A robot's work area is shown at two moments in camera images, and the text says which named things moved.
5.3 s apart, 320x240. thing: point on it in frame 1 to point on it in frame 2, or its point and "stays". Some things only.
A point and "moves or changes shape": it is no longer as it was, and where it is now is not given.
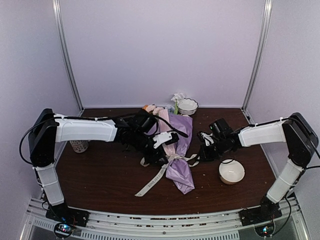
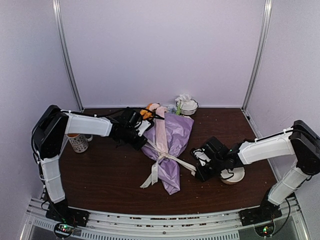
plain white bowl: (231, 171) stays
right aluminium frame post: (260, 54) stays
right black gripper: (205, 156) to (203, 177)
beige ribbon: (161, 170) moves or changes shape
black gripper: (208, 138) to (202, 156)
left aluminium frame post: (55, 3) stays
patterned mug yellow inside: (79, 146) stays
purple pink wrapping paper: (177, 171) moves or changes shape
